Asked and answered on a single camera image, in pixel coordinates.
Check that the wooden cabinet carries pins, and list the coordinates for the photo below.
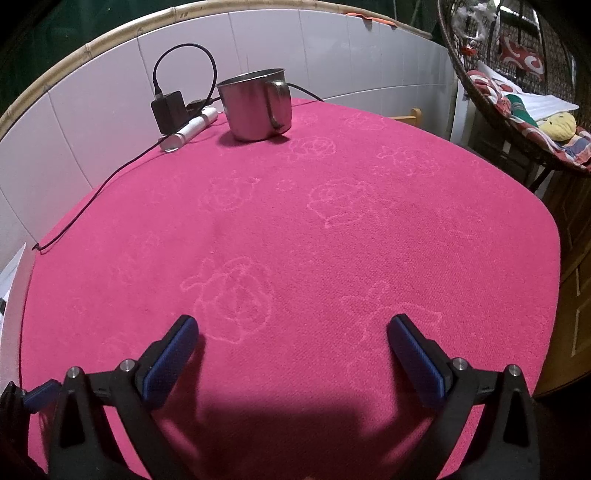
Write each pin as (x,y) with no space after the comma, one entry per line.
(572,277)

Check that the green cloth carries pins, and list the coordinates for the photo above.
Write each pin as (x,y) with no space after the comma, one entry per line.
(519,110)

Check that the red patterned seat cushion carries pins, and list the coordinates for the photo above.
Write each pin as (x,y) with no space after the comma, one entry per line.
(485,87)

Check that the red and white pillow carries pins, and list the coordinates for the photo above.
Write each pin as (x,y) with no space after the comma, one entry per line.
(521,55)

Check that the orange cloth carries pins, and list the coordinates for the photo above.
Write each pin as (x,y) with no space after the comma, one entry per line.
(369,17)

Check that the pink patterned towel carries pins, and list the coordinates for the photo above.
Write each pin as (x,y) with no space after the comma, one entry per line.
(295,230)

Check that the yellow plush toy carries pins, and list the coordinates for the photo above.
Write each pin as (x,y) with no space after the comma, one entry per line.
(558,125)

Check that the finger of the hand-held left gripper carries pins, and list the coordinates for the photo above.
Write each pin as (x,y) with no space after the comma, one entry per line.
(41,395)

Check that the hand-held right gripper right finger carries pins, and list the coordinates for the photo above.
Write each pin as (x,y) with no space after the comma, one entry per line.
(415,364)

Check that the wicker hanging chair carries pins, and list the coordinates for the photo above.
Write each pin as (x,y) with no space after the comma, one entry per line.
(496,124)

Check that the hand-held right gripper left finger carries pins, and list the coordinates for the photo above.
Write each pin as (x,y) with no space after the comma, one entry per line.
(166,369)

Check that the black charger block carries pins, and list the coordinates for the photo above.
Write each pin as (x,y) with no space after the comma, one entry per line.
(167,113)

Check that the stainless steel mug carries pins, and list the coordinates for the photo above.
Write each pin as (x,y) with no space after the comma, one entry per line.
(249,110)

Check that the wooden chair post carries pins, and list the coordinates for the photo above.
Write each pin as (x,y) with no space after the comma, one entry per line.
(413,115)

